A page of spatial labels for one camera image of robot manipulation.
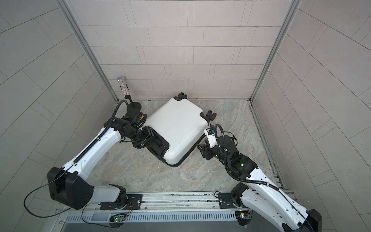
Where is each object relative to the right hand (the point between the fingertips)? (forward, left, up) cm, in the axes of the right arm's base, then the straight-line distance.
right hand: (200, 144), depth 73 cm
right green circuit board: (-30, -18, -19) cm, 40 cm away
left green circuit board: (-27, +40, -13) cm, 50 cm away
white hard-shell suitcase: (+12, +12, +2) cm, 17 cm away
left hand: (+6, +23, -1) cm, 24 cm away
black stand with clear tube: (+40, +45, -9) cm, 61 cm away
